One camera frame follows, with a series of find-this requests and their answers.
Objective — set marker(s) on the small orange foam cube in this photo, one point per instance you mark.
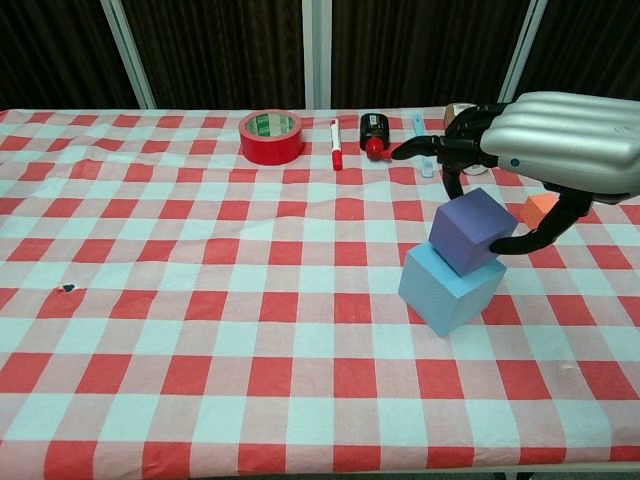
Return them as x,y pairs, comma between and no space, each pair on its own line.
532,210

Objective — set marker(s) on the purple foam cube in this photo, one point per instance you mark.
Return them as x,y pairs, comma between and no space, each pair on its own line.
465,225

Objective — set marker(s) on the red white marker pen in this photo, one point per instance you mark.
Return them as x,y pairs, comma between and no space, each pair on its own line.
336,145

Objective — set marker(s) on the light blue toothbrush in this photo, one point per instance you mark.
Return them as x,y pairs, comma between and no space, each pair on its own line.
418,127

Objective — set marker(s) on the red tape roll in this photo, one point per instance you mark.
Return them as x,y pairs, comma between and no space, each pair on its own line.
270,150

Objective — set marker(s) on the small dark cloth mark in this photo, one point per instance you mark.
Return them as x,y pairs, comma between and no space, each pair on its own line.
67,287

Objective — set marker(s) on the black bottle red cap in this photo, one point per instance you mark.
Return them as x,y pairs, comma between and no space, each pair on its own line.
373,127

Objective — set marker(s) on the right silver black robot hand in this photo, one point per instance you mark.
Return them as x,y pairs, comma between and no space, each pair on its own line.
560,135

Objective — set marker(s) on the brown bottle white cap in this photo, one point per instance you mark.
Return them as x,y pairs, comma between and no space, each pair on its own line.
452,114

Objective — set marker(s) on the large blue foam cube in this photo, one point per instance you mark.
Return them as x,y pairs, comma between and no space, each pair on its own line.
440,295

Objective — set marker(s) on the white partition frame post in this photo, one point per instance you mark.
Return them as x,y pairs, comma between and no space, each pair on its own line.
521,50
317,50
128,55

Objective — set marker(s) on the red white checkered tablecloth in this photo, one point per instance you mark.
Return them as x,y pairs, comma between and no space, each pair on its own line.
225,300

